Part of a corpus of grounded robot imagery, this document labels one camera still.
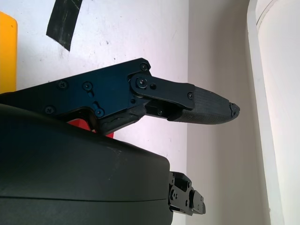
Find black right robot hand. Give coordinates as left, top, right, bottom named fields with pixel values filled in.
left=0, top=57, right=240, bottom=225

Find red wooden block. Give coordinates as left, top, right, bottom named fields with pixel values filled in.
left=67, top=118, right=115, bottom=139

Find yellow wooden block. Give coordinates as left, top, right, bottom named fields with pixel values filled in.
left=0, top=11, right=18, bottom=95

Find black tape strip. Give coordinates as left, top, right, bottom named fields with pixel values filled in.
left=45, top=0, right=82, bottom=52

